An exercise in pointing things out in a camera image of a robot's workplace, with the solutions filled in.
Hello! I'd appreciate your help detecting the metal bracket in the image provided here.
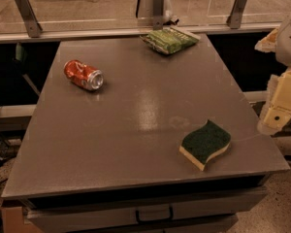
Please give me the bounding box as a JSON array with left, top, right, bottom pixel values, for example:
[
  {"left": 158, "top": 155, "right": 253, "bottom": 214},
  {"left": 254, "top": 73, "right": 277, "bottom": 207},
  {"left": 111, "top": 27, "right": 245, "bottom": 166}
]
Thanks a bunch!
[
  {"left": 15, "top": 0, "right": 43, "bottom": 38},
  {"left": 152, "top": 0, "right": 164, "bottom": 30},
  {"left": 227, "top": 0, "right": 247, "bottom": 29}
]

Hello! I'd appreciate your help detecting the red coke can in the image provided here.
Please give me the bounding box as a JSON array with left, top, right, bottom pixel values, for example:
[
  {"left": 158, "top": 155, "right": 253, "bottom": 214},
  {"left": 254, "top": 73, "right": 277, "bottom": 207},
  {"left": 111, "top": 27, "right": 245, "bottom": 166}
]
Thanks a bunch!
[{"left": 64, "top": 60, "right": 104, "bottom": 91}]

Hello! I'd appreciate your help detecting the grey drawer with handle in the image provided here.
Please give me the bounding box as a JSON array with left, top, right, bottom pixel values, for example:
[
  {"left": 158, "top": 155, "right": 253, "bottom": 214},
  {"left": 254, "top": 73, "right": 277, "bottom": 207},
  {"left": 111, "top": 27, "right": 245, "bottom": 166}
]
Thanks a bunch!
[{"left": 27, "top": 186, "right": 267, "bottom": 233}]

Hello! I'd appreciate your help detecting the green chip bag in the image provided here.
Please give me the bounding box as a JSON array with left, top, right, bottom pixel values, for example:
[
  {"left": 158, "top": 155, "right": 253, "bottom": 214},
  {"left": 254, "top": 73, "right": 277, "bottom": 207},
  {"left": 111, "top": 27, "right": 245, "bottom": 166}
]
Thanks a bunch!
[{"left": 141, "top": 27, "right": 201, "bottom": 55}]

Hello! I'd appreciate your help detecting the middle metal bracket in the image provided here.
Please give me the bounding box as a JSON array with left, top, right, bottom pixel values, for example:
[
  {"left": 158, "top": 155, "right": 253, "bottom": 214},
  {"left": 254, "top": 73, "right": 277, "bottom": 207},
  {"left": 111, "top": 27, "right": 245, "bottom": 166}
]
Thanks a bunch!
[{"left": 152, "top": 0, "right": 164, "bottom": 30}]

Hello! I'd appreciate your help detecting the left metal bracket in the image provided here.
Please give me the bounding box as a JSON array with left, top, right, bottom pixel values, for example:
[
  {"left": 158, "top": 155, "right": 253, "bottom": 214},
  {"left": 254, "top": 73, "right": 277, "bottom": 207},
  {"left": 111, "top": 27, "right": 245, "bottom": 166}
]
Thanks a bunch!
[{"left": 15, "top": 0, "right": 43, "bottom": 38}]

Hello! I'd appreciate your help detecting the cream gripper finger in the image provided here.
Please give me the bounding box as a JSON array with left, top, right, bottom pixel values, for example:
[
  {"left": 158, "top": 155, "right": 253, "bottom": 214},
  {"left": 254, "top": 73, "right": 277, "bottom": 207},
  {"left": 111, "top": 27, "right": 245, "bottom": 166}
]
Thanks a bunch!
[
  {"left": 257, "top": 67, "right": 291, "bottom": 135},
  {"left": 254, "top": 28, "right": 278, "bottom": 52}
]

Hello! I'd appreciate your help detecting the right metal bracket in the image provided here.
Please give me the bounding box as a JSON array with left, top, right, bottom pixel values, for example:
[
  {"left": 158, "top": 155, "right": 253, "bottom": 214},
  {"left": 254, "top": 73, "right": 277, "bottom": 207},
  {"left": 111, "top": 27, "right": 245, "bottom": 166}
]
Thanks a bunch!
[{"left": 227, "top": 0, "right": 247, "bottom": 29}]

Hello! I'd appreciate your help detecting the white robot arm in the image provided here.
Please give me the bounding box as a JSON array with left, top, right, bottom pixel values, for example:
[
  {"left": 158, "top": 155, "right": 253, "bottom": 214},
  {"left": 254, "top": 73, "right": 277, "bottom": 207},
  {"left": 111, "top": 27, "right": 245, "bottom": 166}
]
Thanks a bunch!
[{"left": 254, "top": 13, "right": 291, "bottom": 135}]

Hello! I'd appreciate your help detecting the grey metal rail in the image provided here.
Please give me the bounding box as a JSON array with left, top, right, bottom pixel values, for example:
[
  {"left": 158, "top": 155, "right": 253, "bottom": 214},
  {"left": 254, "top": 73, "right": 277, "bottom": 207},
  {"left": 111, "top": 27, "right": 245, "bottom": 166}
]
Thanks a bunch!
[{"left": 0, "top": 22, "right": 280, "bottom": 44}]

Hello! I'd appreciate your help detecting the green yellow sponge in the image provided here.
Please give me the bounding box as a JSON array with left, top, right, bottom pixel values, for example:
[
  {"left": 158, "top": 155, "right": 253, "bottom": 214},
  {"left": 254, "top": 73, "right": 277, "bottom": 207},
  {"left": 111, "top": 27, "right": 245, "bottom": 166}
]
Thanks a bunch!
[{"left": 179, "top": 119, "right": 231, "bottom": 171}]

